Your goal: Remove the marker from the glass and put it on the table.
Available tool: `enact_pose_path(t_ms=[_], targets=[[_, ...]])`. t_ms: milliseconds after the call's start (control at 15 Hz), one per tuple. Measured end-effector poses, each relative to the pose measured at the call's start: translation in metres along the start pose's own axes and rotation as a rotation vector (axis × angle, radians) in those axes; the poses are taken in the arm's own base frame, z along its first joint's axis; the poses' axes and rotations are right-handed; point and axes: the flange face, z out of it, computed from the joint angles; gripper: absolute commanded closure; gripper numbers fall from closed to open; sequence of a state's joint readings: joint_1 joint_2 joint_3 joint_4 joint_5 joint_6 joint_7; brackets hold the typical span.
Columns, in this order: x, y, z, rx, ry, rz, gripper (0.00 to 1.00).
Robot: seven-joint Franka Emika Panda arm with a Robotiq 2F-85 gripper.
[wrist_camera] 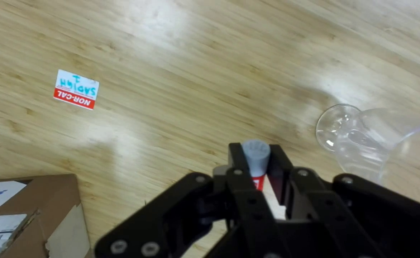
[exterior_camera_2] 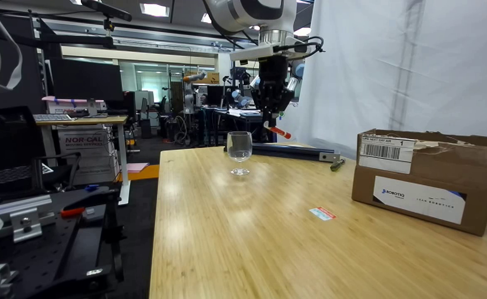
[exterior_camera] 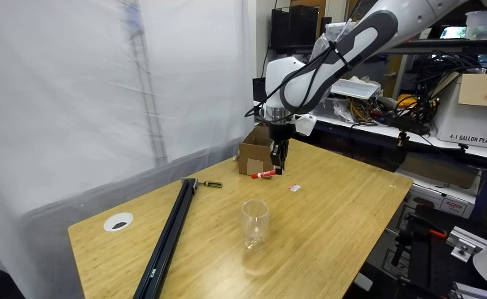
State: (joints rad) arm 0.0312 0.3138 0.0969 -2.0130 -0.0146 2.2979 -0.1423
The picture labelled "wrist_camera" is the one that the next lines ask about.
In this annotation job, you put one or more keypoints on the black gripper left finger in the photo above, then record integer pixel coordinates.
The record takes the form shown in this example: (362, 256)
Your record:
(181, 215)

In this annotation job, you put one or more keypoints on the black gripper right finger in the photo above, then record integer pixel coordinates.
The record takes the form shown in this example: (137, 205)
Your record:
(353, 215)

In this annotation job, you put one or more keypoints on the red and white marker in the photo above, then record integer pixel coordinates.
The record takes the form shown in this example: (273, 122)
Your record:
(257, 155)

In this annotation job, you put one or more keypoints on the small brown cardboard box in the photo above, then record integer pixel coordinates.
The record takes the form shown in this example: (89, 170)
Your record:
(32, 215)

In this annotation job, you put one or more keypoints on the red and blue sticker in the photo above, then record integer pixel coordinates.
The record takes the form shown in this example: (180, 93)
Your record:
(77, 89)

